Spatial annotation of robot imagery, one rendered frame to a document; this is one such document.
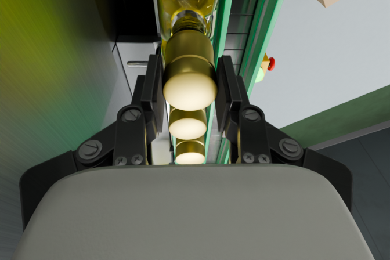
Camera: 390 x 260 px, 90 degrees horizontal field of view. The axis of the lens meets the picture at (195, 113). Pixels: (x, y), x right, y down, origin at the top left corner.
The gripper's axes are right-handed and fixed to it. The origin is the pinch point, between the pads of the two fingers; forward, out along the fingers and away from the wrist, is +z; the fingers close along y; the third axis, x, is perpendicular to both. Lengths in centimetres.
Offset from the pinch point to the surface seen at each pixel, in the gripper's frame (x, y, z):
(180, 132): -6.2, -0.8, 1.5
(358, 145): -210, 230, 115
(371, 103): -148, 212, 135
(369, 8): -18, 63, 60
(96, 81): -9.3, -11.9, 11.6
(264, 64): -23.4, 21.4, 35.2
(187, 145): -10.0, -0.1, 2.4
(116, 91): -21.1, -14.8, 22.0
